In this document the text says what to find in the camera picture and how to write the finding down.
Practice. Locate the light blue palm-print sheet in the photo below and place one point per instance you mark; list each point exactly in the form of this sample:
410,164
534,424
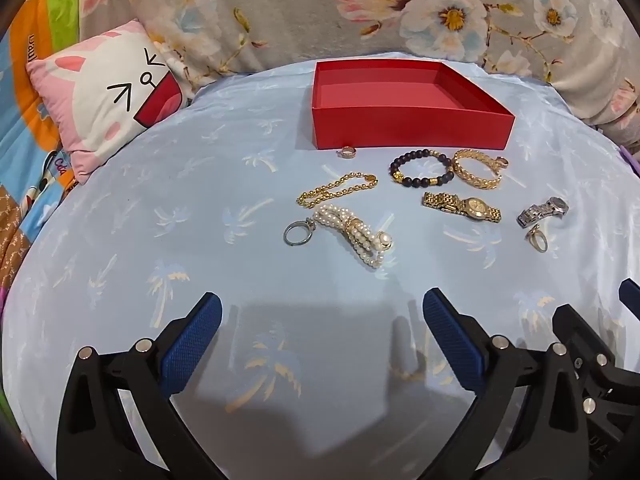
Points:
150,240

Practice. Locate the grey floral blanket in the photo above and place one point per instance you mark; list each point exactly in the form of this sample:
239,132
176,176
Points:
310,5

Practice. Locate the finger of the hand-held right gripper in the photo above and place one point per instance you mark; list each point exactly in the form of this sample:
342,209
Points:
632,296
607,410

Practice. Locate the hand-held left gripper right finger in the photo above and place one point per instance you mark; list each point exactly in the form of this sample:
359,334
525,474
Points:
452,335

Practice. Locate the red cardboard box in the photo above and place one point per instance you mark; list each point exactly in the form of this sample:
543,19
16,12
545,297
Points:
390,85

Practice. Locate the pink and white cartoon pillow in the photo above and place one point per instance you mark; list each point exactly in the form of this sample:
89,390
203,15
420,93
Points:
95,110

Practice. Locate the colourful cartoon blanket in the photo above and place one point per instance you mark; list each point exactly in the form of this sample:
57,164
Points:
30,125

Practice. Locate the silver wristwatch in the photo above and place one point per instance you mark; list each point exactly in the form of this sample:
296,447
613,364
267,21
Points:
554,206

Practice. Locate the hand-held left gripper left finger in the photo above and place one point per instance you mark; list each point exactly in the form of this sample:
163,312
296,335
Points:
192,335

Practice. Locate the purple object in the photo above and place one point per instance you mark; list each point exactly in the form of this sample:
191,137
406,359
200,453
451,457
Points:
631,159

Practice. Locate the gold wristwatch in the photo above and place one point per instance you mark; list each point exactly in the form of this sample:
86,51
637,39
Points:
470,206

